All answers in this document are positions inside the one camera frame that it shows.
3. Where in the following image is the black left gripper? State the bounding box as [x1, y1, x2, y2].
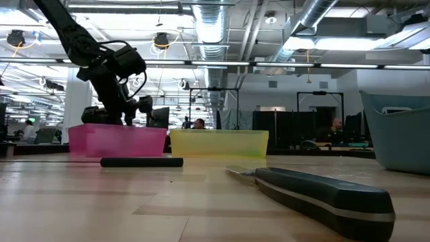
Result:
[80, 95, 155, 127]

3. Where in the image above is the black-handled paring knife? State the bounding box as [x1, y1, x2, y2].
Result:
[225, 164, 396, 242]

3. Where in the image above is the teal plastic bin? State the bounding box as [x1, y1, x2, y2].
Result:
[359, 89, 430, 175]

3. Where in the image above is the pink translucent plastic bin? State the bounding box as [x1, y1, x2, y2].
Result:
[68, 122, 168, 158]

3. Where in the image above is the yellow translucent plastic bin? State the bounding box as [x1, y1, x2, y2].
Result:
[169, 129, 269, 159]

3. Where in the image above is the long ceiling light strip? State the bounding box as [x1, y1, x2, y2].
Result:
[0, 57, 430, 71]

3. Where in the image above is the black partition panel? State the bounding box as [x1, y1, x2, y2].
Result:
[251, 110, 318, 149]

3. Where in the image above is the black rig frame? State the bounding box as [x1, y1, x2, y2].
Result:
[296, 90, 345, 119]
[189, 87, 240, 130]

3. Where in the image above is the silver ventilation duct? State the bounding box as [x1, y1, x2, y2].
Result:
[268, 0, 339, 65]
[193, 0, 230, 89]

